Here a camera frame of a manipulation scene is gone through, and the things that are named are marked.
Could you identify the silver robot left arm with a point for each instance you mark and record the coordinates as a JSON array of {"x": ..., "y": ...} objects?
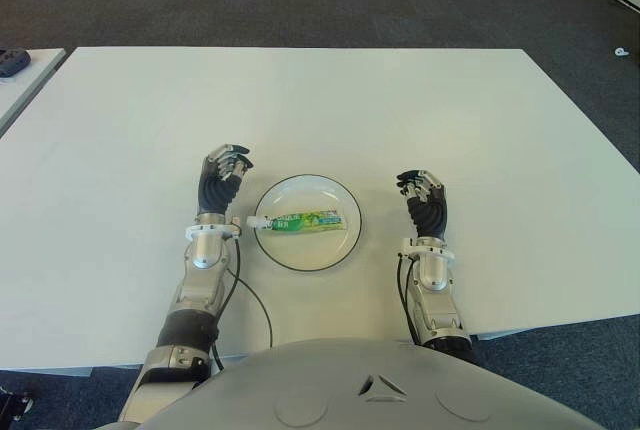
[{"x": 200, "y": 275}]

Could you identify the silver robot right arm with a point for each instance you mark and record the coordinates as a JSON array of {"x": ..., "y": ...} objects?
[{"x": 435, "y": 290}]

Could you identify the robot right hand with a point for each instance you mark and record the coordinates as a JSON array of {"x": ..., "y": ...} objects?
[{"x": 427, "y": 210}]

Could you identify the white plate with black rim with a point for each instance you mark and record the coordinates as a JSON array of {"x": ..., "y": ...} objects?
[{"x": 310, "y": 250}]

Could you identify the black stand base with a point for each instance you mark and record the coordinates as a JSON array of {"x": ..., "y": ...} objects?
[{"x": 14, "y": 405}]

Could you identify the white side table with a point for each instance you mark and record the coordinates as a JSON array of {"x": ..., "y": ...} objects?
[{"x": 30, "y": 80}]

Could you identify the white table frame bar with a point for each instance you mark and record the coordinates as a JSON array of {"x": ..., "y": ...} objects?
[{"x": 500, "y": 338}]

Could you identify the dark game controller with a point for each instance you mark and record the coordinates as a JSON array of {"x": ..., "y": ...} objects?
[{"x": 11, "y": 62}]

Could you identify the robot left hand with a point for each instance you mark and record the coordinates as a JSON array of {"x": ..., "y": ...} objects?
[{"x": 220, "y": 185}]

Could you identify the grey robot torso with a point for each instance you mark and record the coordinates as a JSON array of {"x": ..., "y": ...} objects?
[{"x": 370, "y": 390}]

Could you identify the green toothpaste tube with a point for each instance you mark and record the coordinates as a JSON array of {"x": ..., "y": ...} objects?
[{"x": 300, "y": 220}]

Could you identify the small white floor object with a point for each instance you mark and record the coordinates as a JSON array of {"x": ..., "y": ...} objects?
[{"x": 620, "y": 52}]

